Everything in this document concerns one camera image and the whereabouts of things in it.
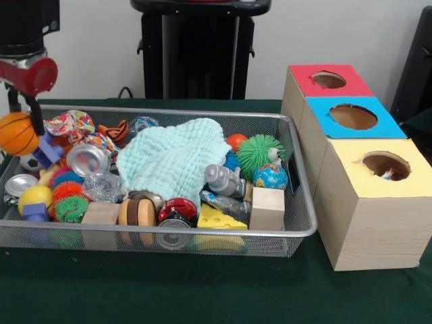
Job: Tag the clear mesh bin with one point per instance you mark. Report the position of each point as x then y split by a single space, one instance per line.
300 216

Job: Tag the plain wooden block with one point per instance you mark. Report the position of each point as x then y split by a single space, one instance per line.
267 209

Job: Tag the blue spiky ball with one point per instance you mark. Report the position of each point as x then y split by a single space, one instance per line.
231 160

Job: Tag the orange toy basketball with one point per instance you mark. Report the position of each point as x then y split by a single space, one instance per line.
17 133

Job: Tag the mint green muslin cloth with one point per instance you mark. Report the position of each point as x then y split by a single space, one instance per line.
172 158

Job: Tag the yellow cheese wedge toy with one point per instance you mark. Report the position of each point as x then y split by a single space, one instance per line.
219 219

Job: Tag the dark green side table cloth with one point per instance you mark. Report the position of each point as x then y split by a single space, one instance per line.
422 129

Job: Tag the green spiky ball with eyes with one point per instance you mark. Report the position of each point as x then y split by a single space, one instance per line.
260 154

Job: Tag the wooden box with three holes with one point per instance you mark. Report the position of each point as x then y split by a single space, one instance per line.
364 229

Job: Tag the blue globe ball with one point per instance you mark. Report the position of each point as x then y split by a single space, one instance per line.
270 177

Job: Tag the dark green tablecloth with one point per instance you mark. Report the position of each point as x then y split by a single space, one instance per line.
202 290

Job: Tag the colourful polka dot cloth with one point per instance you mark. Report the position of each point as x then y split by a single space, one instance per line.
390 175

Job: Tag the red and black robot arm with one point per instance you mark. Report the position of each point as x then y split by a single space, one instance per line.
23 27

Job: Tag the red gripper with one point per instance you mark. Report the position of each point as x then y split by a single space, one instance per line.
30 75

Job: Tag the red ball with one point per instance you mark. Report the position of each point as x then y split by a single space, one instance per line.
237 142

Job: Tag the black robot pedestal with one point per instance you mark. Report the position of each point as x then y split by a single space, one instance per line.
196 54

